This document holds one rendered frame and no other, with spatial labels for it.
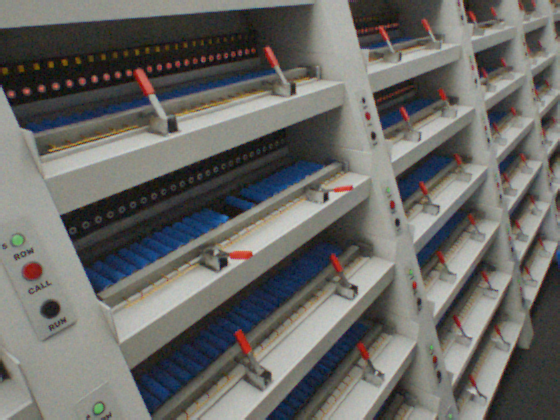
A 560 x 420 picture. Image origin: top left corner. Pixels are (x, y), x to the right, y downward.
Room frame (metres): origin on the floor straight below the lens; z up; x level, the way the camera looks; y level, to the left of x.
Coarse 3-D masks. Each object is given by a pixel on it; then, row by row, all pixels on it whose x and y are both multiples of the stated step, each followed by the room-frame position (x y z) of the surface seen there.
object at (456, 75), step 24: (408, 0) 1.49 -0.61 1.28; (432, 0) 1.44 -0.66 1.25; (408, 24) 1.50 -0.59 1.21; (432, 24) 1.45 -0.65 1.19; (456, 24) 1.40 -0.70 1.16; (432, 72) 1.47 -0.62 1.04; (456, 72) 1.42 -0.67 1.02; (480, 96) 1.45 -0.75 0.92; (480, 120) 1.41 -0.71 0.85; (456, 144) 1.46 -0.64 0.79; (480, 144) 1.40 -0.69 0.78; (480, 192) 1.43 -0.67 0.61; (504, 216) 1.43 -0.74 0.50; (504, 240) 1.40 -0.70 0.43; (528, 312) 1.46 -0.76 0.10; (528, 336) 1.42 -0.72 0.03
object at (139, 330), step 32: (256, 160) 0.92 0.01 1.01; (320, 160) 0.98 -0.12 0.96; (352, 160) 0.92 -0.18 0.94; (192, 192) 0.79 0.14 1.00; (352, 192) 0.85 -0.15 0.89; (128, 224) 0.70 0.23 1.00; (288, 224) 0.72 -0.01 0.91; (320, 224) 0.77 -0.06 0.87; (256, 256) 0.64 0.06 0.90; (160, 288) 0.57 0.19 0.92; (192, 288) 0.56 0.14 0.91; (224, 288) 0.60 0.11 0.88; (128, 320) 0.51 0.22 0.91; (160, 320) 0.51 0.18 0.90; (192, 320) 0.55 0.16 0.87; (128, 352) 0.48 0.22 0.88
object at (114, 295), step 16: (320, 176) 0.86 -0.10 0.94; (288, 192) 0.79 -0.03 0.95; (304, 192) 0.82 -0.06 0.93; (256, 208) 0.73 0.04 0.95; (272, 208) 0.75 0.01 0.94; (288, 208) 0.76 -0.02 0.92; (224, 224) 0.69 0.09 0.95; (240, 224) 0.69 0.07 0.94; (256, 224) 0.70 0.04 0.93; (208, 240) 0.64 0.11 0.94; (224, 240) 0.67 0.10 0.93; (176, 256) 0.60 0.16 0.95; (192, 256) 0.62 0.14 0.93; (144, 272) 0.57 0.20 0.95; (160, 272) 0.58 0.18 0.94; (112, 288) 0.54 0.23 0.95; (128, 288) 0.54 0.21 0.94; (144, 288) 0.56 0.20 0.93; (112, 304) 0.53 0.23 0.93
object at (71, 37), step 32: (384, 0) 1.53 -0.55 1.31; (0, 32) 0.68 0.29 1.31; (32, 32) 0.71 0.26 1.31; (64, 32) 0.75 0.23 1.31; (96, 32) 0.78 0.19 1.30; (128, 32) 0.83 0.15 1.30; (160, 32) 0.87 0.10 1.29; (192, 32) 0.93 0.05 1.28; (224, 32) 0.99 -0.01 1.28; (0, 64) 0.67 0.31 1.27
